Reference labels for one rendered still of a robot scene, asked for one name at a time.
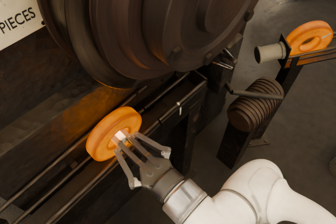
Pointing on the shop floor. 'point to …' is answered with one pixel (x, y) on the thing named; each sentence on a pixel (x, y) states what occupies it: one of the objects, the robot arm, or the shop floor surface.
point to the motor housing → (246, 120)
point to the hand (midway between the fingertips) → (114, 131)
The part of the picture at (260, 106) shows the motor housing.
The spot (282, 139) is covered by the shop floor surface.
